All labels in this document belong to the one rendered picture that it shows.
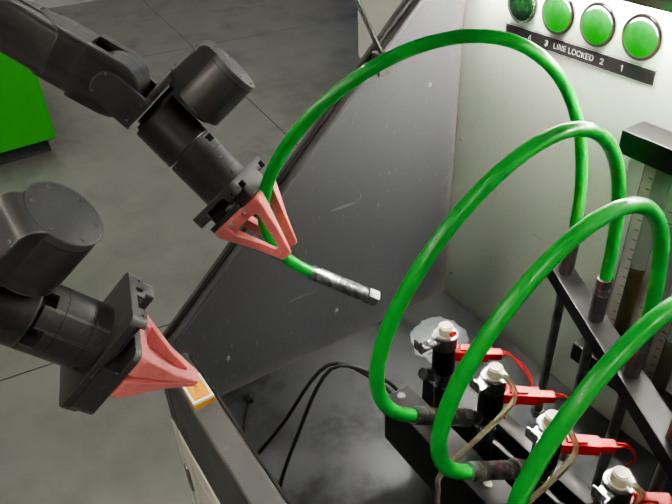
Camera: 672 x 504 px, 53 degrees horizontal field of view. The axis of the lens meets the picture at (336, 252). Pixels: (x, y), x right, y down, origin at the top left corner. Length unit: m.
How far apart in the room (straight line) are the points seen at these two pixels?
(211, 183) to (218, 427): 0.34
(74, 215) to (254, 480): 0.46
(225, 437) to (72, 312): 0.40
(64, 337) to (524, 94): 0.69
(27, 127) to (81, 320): 3.43
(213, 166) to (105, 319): 0.24
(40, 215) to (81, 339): 0.11
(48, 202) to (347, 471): 0.64
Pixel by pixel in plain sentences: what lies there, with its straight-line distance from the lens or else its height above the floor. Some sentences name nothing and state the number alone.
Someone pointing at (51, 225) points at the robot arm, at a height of 1.40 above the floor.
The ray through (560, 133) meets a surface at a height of 1.37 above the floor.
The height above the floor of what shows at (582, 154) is 1.27.
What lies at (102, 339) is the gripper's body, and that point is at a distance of 0.54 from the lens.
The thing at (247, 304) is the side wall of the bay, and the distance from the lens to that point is 1.02.
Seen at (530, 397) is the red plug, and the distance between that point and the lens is 0.76.
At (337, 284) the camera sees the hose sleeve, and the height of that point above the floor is 1.14.
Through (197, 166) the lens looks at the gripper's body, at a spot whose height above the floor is 1.30.
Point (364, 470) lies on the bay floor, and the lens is 0.99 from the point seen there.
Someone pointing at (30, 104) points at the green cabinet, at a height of 0.30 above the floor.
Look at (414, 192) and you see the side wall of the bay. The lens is 1.10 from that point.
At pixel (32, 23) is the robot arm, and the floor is 1.45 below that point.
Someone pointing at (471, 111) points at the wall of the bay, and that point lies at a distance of 1.07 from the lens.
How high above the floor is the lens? 1.63
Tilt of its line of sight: 35 degrees down
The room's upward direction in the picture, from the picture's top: 3 degrees counter-clockwise
